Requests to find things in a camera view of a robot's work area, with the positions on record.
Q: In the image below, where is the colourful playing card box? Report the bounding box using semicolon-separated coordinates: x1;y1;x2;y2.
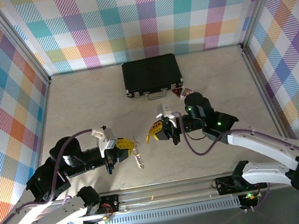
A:
180;85;201;99

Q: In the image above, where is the black box with red triangle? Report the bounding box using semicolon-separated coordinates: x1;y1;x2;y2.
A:
170;82;185;100

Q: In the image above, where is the black hard carry case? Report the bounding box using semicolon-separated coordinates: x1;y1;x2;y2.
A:
120;52;187;105

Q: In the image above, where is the small black electronics board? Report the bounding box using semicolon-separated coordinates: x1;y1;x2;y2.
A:
82;213;112;224
239;190;262;209

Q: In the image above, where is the thin black cable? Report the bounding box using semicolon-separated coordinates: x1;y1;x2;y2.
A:
188;133;208;143

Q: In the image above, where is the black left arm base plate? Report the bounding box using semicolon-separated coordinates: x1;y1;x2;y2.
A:
79;193;122;218

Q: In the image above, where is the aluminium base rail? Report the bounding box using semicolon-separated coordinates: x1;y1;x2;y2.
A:
24;162;299;224

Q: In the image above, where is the aluminium table edge rail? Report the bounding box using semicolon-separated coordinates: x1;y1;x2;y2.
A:
239;38;299;159
19;76;64;169

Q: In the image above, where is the slotted grey cable duct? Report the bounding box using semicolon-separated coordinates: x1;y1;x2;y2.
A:
51;195;243;224

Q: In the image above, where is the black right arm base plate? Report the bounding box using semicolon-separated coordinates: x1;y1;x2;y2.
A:
214;169;271;196

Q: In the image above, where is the aluminium frame post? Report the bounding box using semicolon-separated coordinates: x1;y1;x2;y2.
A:
0;0;52;91
234;0;296;51

